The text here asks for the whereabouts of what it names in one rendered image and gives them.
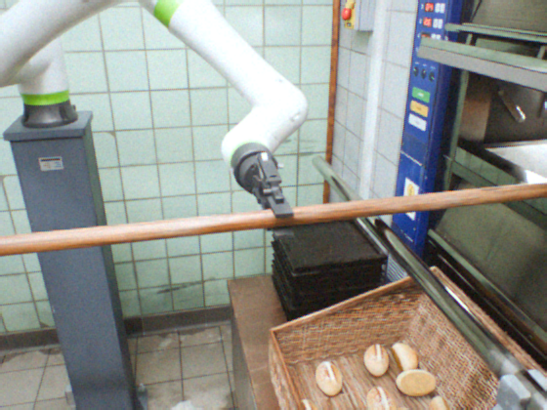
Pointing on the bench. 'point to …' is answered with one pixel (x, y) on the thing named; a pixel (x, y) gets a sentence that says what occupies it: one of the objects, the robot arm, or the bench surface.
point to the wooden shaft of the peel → (80, 237)
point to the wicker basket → (286, 391)
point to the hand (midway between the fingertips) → (279, 216)
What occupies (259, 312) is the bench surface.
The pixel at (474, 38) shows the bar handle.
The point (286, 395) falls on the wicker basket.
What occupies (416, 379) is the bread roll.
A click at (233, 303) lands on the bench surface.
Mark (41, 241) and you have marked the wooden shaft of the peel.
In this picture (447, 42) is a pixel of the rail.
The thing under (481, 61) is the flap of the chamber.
